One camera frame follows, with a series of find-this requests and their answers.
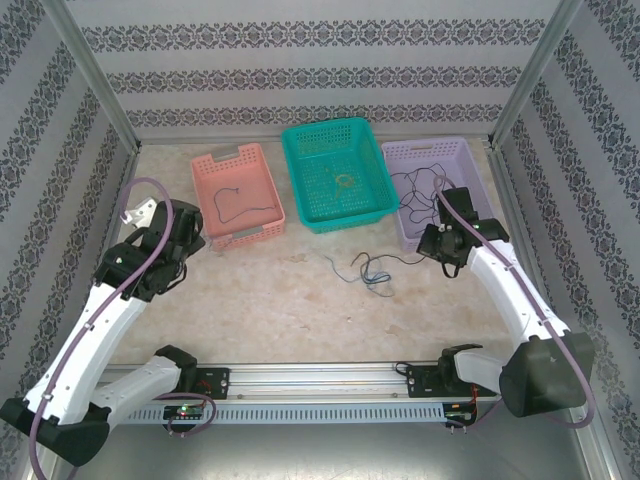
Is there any black cable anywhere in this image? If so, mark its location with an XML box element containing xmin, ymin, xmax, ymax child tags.
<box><xmin>389</xmin><ymin>162</ymin><xmax>451</xmax><ymax>227</ymax></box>
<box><xmin>351</xmin><ymin>251</ymin><xmax>427</xmax><ymax>281</ymax></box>

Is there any light blue cable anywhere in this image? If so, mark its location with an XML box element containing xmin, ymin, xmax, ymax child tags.
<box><xmin>318</xmin><ymin>251</ymin><xmax>397</xmax><ymax>300</ymax></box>

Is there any yellow cable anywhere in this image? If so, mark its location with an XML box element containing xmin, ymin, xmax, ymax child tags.
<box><xmin>322</xmin><ymin>166</ymin><xmax>357</xmax><ymax>200</ymax></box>

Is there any lavender plastic basket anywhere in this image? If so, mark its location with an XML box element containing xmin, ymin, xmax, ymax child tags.
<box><xmin>380</xmin><ymin>137</ymin><xmax>502</xmax><ymax>253</ymax></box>

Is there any pink plastic basket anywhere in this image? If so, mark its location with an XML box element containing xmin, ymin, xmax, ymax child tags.
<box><xmin>190</xmin><ymin>142</ymin><xmax>288</xmax><ymax>253</ymax></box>

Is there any small circuit board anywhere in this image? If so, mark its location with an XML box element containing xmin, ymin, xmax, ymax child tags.
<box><xmin>444</xmin><ymin>401</ymin><xmax>474</xmax><ymax>422</ymax></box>
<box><xmin>164</xmin><ymin>403</ymin><xmax>207</xmax><ymax>420</ymax></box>

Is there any teal plastic basket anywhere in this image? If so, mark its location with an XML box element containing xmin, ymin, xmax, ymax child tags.
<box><xmin>280</xmin><ymin>116</ymin><xmax>401</xmax><ymax>236</ymax></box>

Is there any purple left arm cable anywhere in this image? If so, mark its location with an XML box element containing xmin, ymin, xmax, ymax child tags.
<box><xmin>28</xmin><ymin>176</ymin><xmax>177</xmax><ymax>480</ymax></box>

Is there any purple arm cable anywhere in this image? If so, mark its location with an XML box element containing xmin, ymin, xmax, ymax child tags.
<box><xmin>28</xmin><ymin>176</ymin><xmax>177</xmax><ymax>480</ymax></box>
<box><xmin>431</xmin><ymin>174</ymin><xmax>598</xmax><ymax>430</ymax></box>

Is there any aluminium frame rail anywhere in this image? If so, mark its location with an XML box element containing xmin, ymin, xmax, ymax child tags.
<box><xmin>485</xmin><ymin>142</ymin><xmax>556</xmax><ymax>321</ymax></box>
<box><xmin>102</xmin><ymin>146</ymin><xmax>144</xmax><ymax>369</ymax></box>

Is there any short purple cable loop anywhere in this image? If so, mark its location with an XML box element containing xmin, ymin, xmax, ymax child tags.
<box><xmin>166</xmin><ymin>391</ymin><xmax>218</xmax><ymax>439</ymax></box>

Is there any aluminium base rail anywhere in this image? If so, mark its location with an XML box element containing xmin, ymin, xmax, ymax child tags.
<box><xmin>102</xmin><ymin>362</ymin><xmax>502</xmax><ymax>401</ymax></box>

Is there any aluminium frame post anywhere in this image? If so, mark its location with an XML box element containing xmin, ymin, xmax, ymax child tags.
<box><xmin>40</xmin><ymin>0</ymin><xmax>143</xmax><ymax>152</ymax></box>
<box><xmin>486</xmin><ymin>0</ymin><xmax>584</xmax><ymax>149</ymax></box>

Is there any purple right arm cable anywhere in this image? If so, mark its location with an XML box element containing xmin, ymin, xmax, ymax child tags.
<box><xmin>431</xmin><ymin>174</ymin><xmax>598</xmax><ymax>430</ymax></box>

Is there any grey slotted cable duct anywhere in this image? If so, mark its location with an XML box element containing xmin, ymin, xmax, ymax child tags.
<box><xmin>127</xmin><ymin>401</ymin><xmax>450</xmax><ymax>427</ymax></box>

